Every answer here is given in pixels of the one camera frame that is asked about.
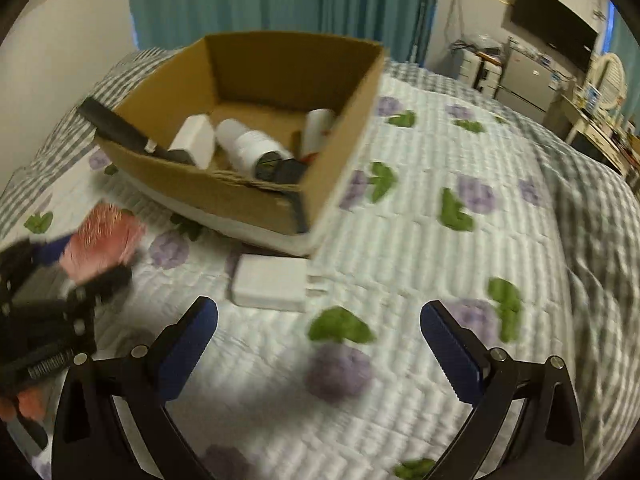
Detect pink box of clips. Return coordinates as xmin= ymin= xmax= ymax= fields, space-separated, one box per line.
xmin=60 ymin=202 xmax=145 ymax=284

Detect long black rectangular box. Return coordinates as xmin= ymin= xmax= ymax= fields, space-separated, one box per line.
xmin=77 ymin=96 xmax=194 ymax=166

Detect white wall charger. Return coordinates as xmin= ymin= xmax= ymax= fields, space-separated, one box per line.
xmin=231 ymin=254 xmax=328 ymax=312

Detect white flashlight-shaped device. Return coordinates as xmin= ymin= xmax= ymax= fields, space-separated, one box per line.
xmin=216 ymin=118 xmax=293 ymax=181

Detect black power bank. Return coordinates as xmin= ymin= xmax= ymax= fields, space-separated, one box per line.
xmin=272 ymin=158 xmax=308 ymax=185

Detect white bottle red cap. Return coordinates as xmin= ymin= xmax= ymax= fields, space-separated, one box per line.
xmin=299 ymin=108 xmax=335 ymax=164

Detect person's hand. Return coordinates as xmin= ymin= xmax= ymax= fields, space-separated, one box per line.
xmin=0 ymin=387 xmax=46 ymax=422

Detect brown cardboard box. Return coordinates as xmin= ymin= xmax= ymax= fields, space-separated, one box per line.
xmin=79 ymin=32 xmax=385 ymax=256

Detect grey checked blanket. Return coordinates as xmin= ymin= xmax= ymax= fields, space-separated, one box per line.
xmin=1 ymin=48 xmax=639 ymax=479

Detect white dressing table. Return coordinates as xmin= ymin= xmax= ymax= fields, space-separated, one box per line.
xmin=542 ymin=94 xmax=639 ymax=193

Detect grey small refrigerator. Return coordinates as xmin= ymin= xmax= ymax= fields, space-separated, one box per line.
xmin=495 ymin=44 xmax=559 ymax=124

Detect oval vanity mirror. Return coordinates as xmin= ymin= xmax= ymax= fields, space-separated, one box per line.
xmin=586 ymin=52 xmax=627 ymax=112

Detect white suitcase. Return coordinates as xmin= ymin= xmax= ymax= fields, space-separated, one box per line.
xmin=456 ymin=49 xmax=502 ymax=98

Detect teal right curtain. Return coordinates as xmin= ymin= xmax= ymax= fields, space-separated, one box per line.
xmin=608 ymin=4 xmax=639 ymax=72

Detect teal window curtain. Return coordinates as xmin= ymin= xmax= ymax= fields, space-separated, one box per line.
xmin=124 ymin=0 xmax=446 ymax=66

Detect black wall television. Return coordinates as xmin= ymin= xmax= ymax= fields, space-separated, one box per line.
xmin=510 ymin=0 xmax=598 ymax=73

